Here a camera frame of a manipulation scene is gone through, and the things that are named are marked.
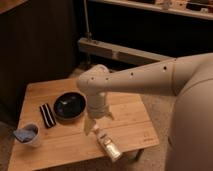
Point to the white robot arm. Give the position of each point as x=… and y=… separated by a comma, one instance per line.
x=189, y=78

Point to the black white striped sponge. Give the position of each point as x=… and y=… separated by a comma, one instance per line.
x=47, y=116

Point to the light wooden table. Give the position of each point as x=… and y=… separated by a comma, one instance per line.
x=130, y=129

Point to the blue cloth in cup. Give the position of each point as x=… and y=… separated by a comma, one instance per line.
x=25, y=135

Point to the white cup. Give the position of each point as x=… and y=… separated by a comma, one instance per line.
x=36, y=142

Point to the metal pole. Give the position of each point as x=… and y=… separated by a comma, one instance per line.
x=88, y=33

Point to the white shelf with items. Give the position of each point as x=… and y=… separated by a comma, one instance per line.
x=187, y=8

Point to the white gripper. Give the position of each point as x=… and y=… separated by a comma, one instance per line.
x=97, y=107

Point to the black round bowl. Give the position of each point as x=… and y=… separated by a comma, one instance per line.
x=69, y=105

